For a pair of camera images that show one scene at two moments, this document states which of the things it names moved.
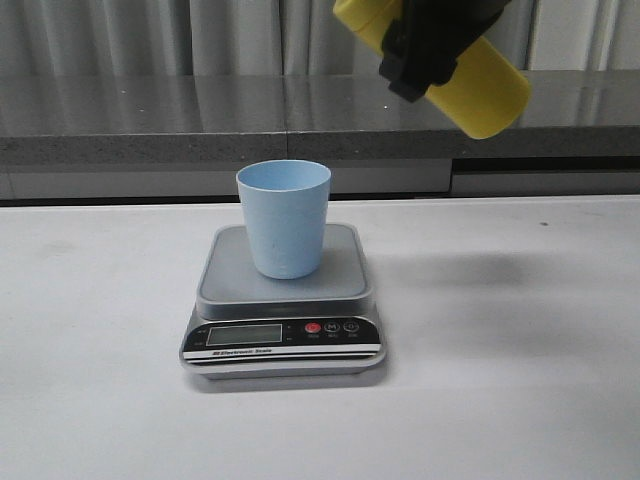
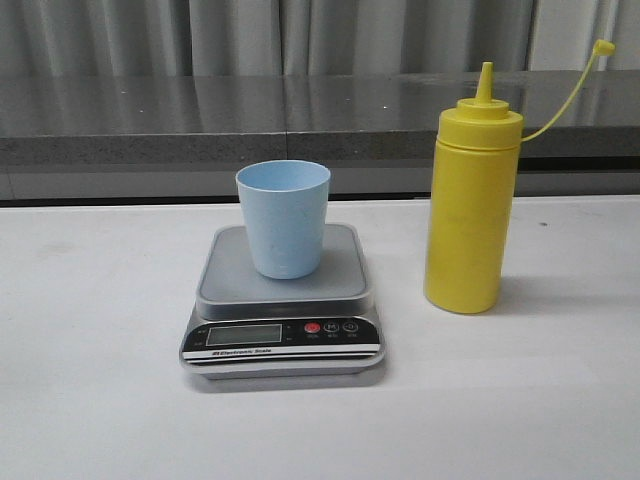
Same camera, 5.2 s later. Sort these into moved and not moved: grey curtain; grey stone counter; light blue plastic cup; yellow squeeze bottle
Moved: yellow squeeze bottle
Not moved: grey stone counter; grey curtain; light blue plastic cup
